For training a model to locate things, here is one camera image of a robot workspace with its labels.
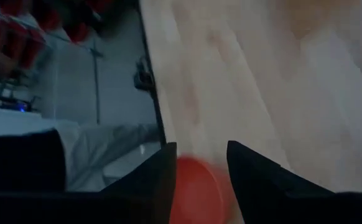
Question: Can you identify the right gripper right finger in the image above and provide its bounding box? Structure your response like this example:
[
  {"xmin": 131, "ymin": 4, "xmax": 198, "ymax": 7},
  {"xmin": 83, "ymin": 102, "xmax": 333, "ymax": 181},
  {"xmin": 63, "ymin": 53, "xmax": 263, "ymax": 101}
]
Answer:
[{"xmin": 226, "ymin": 139, "xmax": 336, "ymax": 224}]

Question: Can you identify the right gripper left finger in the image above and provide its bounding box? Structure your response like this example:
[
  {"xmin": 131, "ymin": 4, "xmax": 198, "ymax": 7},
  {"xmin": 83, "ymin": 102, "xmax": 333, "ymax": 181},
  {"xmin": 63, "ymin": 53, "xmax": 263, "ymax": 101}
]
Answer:
[{"xmin": 100, "ymin": 141, "xmax": 178, "ymax": 224}]

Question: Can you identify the red plastic bowl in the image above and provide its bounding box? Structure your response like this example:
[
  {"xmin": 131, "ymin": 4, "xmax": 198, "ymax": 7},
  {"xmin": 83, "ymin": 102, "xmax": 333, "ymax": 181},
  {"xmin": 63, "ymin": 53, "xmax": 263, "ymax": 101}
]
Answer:
[{"xmin": 168, "ymin": 155, "xmax": 236, "ymax": 224}]

